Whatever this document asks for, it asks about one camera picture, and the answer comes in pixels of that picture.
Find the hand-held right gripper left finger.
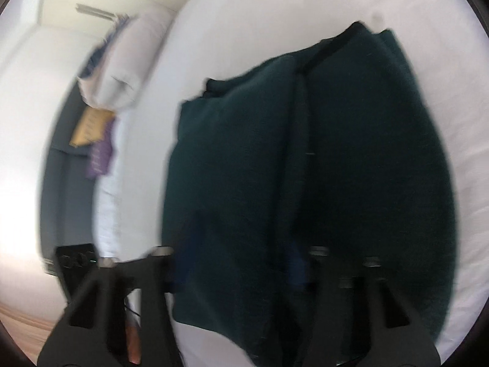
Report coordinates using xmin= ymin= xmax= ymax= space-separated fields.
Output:
xmin=37 ymin=247 xmax=182 ymax=367

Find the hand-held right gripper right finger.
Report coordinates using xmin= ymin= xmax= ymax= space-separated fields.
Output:
xmin=290 ymin=245 xmax=444 ymax=367

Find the dark green sweater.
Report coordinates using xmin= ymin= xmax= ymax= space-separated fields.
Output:
xmin=160 ymin=22 xmax=457 ymax=367

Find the white pillow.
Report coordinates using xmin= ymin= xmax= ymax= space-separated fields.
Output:
xmin=94 ymin=111 xmax=127 ymax=258

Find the black device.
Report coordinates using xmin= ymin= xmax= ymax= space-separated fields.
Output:
xmin=53 ymin=243 xmax=102 ymax=302

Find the dark grey padded headboard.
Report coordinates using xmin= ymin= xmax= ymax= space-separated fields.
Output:
xmin=38 ymin=80 xmax=100 ymax=264

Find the purple patterned pillow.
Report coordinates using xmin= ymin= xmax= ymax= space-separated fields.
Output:
xmin=86 ymin=120 xmax=117 ymax=178

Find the yellow patterned pillow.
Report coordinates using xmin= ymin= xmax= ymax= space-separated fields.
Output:
xmin=69 ymin=106 xmax=115 ymax=148

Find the folded beige duvet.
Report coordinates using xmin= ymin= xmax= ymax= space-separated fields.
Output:
xmin=76 ymin=6 xmax=176 ymax=109

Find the bed with white sheet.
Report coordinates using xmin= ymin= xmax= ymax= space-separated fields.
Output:
xmin=92 ymin=0 xmax=489 ymax=358

